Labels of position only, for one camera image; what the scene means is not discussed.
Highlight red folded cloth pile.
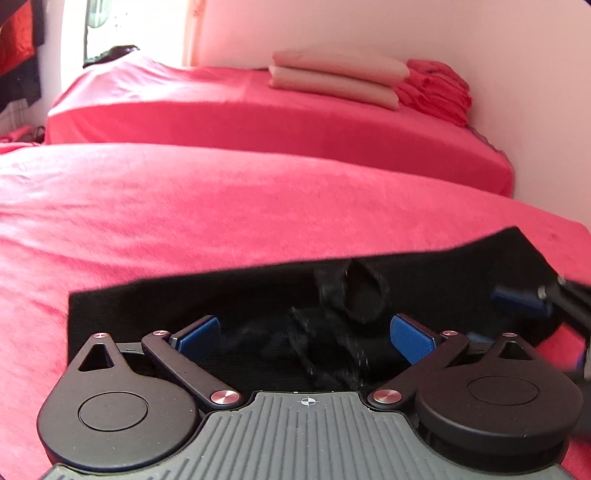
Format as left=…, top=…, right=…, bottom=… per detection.
left=396, top=59, right=472, bottom=127

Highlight black hanging garment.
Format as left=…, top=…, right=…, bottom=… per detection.
left=0, top=0, right=47, bottom=114

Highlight black pants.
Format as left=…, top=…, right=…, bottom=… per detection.
left=68, top=226, right=591, bottom=395

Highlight white radiator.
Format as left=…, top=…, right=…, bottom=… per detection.
left=0, top=99, right=26, bottom=137

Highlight beige folded blanket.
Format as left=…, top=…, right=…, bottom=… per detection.
left=269, top=67, right=400, bottom=112
left=271, top=48, right=411, bottom=86

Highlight window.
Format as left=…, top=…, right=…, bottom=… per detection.
left=83, top=0, right=195, bottom=68

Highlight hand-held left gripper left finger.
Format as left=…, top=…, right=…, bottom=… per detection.
left=68, top=316, right=244, bottom=412

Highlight red hanging vest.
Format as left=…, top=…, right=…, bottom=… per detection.
left=0, top=0, right=38, bottom=75

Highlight black cloth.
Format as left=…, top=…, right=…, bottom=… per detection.
left=83, top=45, right=140, bottom=68

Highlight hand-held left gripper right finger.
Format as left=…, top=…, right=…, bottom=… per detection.
left=368, top=315, right=539, bottom=411

